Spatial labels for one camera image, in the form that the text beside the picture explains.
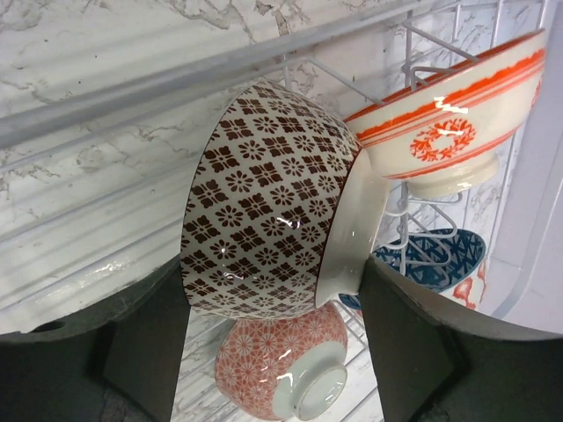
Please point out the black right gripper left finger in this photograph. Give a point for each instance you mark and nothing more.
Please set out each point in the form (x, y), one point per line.
(116, 360)

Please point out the orange floral bowl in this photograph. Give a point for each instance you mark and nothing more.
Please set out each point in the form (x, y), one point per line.
(440, 136)

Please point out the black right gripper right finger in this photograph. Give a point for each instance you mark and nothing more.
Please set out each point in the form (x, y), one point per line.
(436, 360)

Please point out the grey floral bowl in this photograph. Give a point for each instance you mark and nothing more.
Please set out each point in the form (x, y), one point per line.
(289, 368)

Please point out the blue triangle pattern bowl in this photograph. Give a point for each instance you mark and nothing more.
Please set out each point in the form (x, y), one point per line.
(449, 262)

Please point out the white wire dish rack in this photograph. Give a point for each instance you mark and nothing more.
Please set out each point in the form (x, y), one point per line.
(89, 210)

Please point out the brown lattice bowl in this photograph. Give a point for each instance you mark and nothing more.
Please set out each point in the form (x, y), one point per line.
(283, 211)

